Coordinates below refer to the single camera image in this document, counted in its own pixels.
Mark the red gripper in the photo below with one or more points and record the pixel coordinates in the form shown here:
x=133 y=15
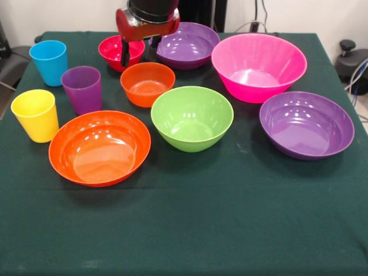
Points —
x=143 y=31

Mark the small orange bowl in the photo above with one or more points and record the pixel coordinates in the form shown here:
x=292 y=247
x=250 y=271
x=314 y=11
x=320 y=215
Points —
x=143 y=97

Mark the purple plastic cup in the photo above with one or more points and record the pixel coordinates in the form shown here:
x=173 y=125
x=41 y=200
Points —
x=83 y=97

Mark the blue plastic cup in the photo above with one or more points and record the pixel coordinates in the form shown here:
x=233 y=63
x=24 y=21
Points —
x=53 y=72

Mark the large pink bowl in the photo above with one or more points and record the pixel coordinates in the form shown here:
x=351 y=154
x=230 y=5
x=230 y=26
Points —
x=258 y=86

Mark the small red bowl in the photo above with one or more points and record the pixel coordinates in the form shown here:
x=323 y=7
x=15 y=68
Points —
x=110 y=54

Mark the purple bowl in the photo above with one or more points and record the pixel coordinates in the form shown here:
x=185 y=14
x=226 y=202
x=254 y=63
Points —
x=189 y=49
x=304 y=132

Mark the green bowl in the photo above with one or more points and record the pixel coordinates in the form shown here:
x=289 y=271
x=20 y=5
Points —
x=189 y=138

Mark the large orange bowl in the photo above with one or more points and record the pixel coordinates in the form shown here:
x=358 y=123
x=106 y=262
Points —
x=97 y=149

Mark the black chair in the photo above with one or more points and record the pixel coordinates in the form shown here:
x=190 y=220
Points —
x=13 y=66

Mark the yellow plastic cup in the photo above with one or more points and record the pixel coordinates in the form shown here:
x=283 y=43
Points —
x=36 y=126

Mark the dark green table cloth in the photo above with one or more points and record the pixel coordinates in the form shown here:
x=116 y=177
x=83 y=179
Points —
x=184 y=215

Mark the black equipment with knob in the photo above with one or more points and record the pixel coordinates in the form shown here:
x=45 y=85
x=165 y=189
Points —
x=349 y=66

